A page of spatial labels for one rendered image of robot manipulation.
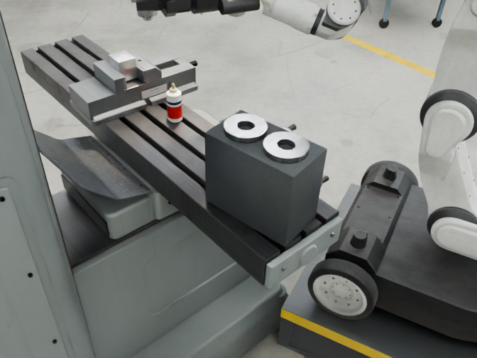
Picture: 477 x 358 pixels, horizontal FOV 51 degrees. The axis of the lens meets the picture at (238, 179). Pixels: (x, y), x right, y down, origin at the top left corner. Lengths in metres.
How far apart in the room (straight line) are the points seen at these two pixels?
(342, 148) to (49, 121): 1.72
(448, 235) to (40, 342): 1.09
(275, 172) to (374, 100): 2.53
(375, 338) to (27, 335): 0.94
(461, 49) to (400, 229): 0.62
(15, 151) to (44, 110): 2.32
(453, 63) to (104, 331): 1.16
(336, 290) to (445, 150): 0.51
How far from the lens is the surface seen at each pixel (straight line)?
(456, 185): 1.46
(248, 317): 1.82
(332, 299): 1.56
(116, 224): 1.31
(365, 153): 2.92
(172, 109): 1.38
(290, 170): 0.94
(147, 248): 1.42
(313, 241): 1.09
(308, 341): 1.66
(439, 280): 1.54
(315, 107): 3.26
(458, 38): 1.26
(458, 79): 1.31
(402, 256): 1.57
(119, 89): 1.41
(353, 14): 1.26
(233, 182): 1.04
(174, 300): 1.68
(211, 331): 1.77
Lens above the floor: 1.67
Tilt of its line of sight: 39 degrees down
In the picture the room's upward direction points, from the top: 2 degrees clockwise
